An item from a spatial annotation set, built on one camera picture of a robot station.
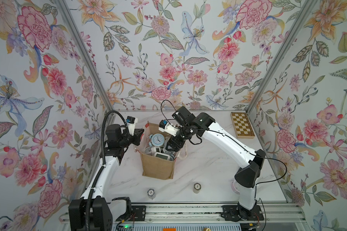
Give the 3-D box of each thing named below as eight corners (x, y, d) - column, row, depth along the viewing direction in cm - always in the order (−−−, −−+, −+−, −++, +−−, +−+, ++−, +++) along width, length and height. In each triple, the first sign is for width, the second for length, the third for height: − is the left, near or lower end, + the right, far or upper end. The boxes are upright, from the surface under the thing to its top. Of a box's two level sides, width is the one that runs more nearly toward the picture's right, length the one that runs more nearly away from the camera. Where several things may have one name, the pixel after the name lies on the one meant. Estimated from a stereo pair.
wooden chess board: (237, 139, 107) (239, 135, 104) (229, 115, 123) (230, 111, 119) (254, 139, 107) (256, 135, 104) (244, 115, 123) (246, 111, 119)
